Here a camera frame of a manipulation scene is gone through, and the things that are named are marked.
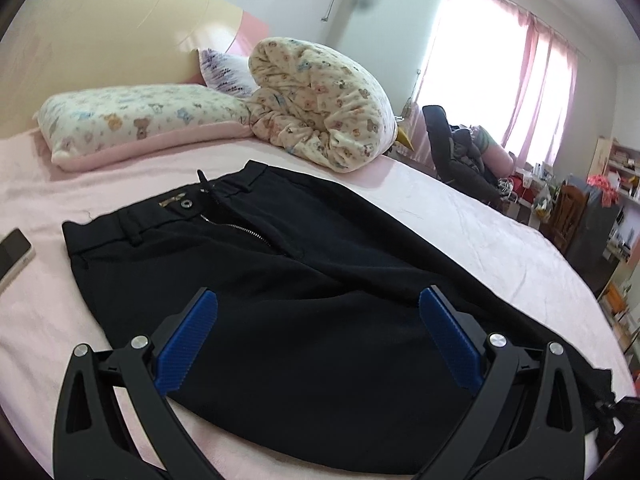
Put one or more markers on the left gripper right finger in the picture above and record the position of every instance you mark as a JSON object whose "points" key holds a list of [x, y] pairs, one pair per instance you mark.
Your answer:
{"points": [[525, 420]]}

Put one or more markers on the white smartphone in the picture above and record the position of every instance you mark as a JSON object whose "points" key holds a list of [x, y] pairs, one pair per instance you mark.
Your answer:
{"points": [[16, 252]]}

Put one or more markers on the rolled bear print quilt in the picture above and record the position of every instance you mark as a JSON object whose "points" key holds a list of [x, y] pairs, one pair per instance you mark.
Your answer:
{"points": [[318, 104]]}

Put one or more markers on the bear print pillow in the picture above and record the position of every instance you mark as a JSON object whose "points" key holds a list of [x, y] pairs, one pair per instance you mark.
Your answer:
{"points": [[88, 129]]}

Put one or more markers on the black pants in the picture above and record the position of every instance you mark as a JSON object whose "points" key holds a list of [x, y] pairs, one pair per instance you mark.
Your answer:
{"points": [[318, 351]]}

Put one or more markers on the cream and pink headboard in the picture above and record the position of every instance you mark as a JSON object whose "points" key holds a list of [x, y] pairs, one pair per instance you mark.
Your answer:
{"points": [[56, 46]]}

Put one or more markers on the pink bed sheet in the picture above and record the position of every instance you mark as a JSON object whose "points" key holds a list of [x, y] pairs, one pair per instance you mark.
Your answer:
{"points": [[43, 316]]}

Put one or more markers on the purple patterned pillow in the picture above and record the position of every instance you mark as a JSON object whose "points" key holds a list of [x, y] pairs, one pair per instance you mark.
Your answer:
{"points": [[226, 73]]}

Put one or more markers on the wooden chair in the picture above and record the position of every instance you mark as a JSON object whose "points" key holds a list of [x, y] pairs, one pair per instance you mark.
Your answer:
{"points": [[565, 217]]}

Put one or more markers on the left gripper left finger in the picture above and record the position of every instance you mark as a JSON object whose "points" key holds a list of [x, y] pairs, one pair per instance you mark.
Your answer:
{"points": [[113, 419]]}

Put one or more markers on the cluttered white shelf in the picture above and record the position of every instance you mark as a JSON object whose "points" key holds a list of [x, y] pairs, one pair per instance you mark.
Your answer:
{"points": [[619, 298]]}

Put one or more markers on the chair with dark clothes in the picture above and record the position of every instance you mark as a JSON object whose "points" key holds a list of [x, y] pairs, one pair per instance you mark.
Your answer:
{"points": [[457, 160]]}

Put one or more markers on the pink curtains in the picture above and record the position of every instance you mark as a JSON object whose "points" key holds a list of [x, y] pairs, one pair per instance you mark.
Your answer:
{"points": [[494, 64]]}

